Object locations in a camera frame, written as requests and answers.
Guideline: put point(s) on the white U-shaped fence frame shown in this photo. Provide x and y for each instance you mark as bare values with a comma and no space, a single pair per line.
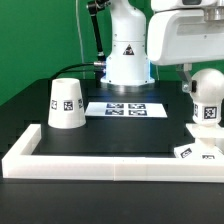
21,162

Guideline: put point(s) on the white lamp base with tags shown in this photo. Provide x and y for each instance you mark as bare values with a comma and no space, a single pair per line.
204,145

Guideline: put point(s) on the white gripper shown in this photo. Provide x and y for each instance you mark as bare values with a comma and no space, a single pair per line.
182,37

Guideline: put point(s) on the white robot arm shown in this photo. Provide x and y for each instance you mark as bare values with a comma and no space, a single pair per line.
128,65

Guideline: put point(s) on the white lamp bulb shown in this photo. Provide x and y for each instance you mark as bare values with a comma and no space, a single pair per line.
207,98

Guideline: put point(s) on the white lamp shade cone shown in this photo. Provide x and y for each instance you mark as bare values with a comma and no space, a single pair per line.
66,109

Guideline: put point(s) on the white sheet with tags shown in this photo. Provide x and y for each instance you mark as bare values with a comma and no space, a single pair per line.
113,109

